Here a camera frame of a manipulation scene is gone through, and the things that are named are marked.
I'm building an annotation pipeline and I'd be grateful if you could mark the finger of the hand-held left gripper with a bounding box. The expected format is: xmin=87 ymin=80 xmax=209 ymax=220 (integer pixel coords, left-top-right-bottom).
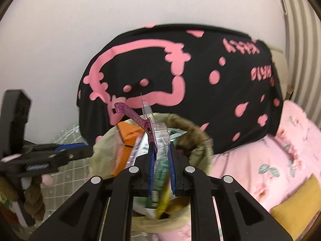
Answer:
xmin=66 ymin=146 xmax=94 ymax=160
xmin=54 ymin=143 xmax=87 ymax=152

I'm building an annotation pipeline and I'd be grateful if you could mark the green white packet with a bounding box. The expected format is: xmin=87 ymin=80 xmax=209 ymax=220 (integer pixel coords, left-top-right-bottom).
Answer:
xmin=152 ymin=128 xmax=187 ymax=206

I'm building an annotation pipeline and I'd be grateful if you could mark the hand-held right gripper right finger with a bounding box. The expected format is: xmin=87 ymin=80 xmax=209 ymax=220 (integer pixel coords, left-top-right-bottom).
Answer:
xmin=168 ymin=142 xmax=294 ymax=241

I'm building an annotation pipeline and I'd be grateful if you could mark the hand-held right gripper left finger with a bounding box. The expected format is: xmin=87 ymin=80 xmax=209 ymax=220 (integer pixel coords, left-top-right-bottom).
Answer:
xmin=28 ymin=142 xmax=156 ymax=241

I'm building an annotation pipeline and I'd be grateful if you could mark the pink floral bedding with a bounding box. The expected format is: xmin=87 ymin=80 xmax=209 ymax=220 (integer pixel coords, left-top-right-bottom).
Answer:
xmin=155 ymin=100 xmax=321 ymax=241

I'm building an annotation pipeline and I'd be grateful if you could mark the beige striped curtain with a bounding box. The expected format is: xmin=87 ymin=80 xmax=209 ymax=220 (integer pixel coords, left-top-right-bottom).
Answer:
xmin=276 ymin=0 xmax=321 ymax=121

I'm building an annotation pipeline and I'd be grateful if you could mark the beige headboard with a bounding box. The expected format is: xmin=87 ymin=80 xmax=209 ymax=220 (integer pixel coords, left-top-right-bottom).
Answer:
xmin=267 ymin=45 xmax=294 ymax=101

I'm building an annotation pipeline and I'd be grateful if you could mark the clear blister pack purple card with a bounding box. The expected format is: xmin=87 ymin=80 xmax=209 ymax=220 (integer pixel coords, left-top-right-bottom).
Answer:
xmin=114 ymin=93 xmax=172 ymax=161

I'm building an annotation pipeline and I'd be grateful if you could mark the yellow pillow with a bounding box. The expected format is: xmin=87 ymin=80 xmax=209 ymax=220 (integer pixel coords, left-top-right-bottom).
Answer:
xmin=271 ymin=174 xmax=321 ymax=240

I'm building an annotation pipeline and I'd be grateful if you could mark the bin with yellow bag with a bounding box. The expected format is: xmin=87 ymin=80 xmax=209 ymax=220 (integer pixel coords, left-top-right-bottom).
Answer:
xmin=89 ymin=112 xmax=214 ymax=234

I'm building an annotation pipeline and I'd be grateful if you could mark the green checked tablecloth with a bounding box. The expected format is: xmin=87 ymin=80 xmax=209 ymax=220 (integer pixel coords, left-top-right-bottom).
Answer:
xmin=15 ymin=123 xmax=101 ymax=231

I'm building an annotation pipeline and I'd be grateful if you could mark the orange packet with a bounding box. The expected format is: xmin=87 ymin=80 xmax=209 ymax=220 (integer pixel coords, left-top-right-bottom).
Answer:
xmin=110 ymin=122 xmax=147 ymax=177

